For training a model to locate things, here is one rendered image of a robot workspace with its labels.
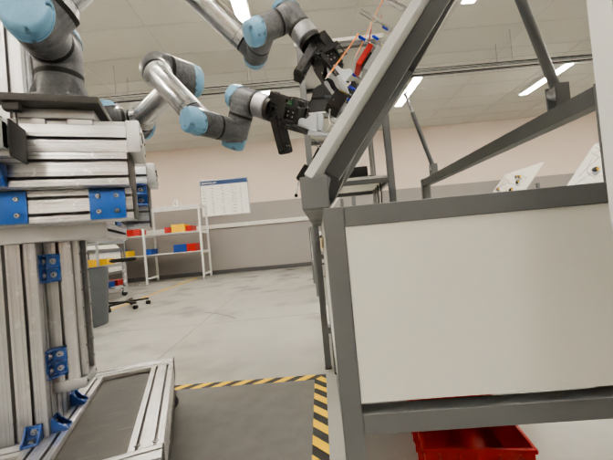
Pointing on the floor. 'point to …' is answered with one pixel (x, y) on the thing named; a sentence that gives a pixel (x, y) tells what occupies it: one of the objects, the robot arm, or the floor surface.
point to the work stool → (124, 283)
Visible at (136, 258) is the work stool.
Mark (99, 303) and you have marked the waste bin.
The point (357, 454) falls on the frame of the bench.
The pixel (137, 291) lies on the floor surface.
